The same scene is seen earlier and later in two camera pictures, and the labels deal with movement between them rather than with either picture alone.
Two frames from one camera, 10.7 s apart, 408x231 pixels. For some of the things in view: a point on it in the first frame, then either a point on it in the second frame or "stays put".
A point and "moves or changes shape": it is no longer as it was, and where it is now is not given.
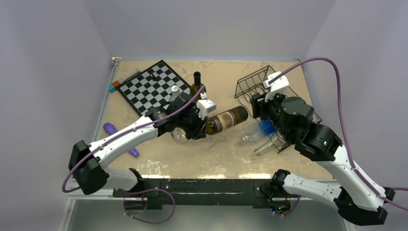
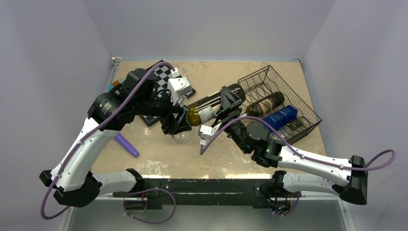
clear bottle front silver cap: [178, 135] stays put
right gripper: [259, 106] → [229, 103]
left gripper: [193, 133] → [174, 124]
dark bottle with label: [217, 123] moves or changes shape
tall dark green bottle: [196, 86] → [204, 110]
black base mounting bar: [257, 192] stays put
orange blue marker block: [114, 86] stays put
